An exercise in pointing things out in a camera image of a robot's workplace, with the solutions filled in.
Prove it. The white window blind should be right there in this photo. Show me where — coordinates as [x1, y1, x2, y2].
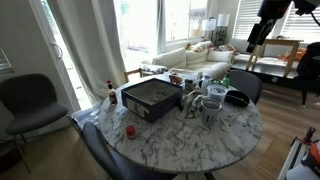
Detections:
[232, 0, 265, 40]
[279, 0, 320, 44]

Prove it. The round marble table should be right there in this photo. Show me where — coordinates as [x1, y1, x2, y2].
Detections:
[98, 73, 264, 174]

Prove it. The white plastic bottle blue cap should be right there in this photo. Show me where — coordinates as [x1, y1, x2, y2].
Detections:
[201, 74, 212, 95]

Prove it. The grey patterned pillow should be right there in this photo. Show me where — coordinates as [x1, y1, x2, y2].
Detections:
[139, 63, 170, 75]

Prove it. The wooden chair back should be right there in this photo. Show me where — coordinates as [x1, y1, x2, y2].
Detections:
[124, 68, 145, 84]

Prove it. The green bottle red cap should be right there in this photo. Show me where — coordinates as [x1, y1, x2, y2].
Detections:
[222, 69, 232, 89]

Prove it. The clear plastic storage bin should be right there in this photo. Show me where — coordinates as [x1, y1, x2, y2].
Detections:
[71, 101, 105, 135]

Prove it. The clear glass jar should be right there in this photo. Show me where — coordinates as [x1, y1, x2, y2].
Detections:
[200, 98, 223, 128]

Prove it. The blue upholstered chair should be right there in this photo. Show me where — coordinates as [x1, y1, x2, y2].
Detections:
[229, 69, 263, 106]
[81, 121, 178, 180]

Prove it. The window daybed bench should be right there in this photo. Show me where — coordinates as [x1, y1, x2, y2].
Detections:
[229, 38, 320, 91]

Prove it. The dark blue cardboard box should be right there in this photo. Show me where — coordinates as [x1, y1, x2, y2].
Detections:
[120, 77, 184, 124]

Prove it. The clear plastic deli container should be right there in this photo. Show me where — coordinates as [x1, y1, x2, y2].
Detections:
[206, 84, 229, 105]

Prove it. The door handle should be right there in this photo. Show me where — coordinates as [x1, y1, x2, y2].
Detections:
[51, 42, 64, 61]

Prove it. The light wooden side table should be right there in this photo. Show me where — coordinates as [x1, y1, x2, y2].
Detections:
[245, 38, 305, 79]

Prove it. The small dark jar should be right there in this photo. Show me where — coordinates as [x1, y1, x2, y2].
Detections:
[184, 78, 195, 93]

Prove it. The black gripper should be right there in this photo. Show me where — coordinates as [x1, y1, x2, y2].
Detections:
[245, 18, 277, 54]

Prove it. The dark grey shell chair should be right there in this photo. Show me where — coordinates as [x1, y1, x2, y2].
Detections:
[0, 73, 70, 175]

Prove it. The white shade lamp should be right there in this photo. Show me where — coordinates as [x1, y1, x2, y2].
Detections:
[201, 17, 218, 43]
[216, 13, 231, 47]

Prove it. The floral throw pillow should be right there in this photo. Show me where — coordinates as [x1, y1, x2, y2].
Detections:
[188, 40, 214, 53]

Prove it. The beige curtain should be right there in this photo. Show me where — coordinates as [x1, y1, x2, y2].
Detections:
[46, 0, 128, 104]

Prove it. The cream sofa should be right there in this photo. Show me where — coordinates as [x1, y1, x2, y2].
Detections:
[139, 39, 242, 81]

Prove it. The black glasses case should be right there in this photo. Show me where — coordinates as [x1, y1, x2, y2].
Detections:
[225, 89, 251, 108]

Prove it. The crumpled white grey cloth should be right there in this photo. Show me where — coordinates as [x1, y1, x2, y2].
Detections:
[179, 89, 208, 119]

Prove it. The red black clamp tool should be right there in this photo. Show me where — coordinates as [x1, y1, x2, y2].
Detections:
[291, 126, 317, 147]

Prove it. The hot sauce bottle red cap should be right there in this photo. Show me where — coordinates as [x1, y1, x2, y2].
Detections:
[106, 79, 118, 106]

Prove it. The orange snack bag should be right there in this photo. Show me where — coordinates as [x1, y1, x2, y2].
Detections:
[168, 72, 185, 86]

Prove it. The orange cushion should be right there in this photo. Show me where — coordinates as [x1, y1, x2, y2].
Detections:
[276, 47, 307, 63]

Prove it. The small red container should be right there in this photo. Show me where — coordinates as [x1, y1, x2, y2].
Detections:
[125, 124, 137, 140]

